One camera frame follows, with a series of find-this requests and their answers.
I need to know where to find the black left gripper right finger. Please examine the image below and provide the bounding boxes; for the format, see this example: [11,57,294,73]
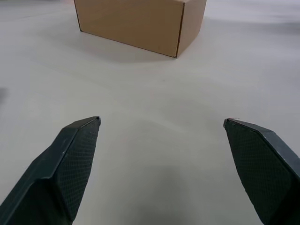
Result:
[223,118,300,225]

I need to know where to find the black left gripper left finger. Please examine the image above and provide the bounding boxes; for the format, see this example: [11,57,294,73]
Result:
[0,116,102,225]

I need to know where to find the brown cardboard box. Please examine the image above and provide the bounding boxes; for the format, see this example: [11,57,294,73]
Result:
[73,0,207,59]

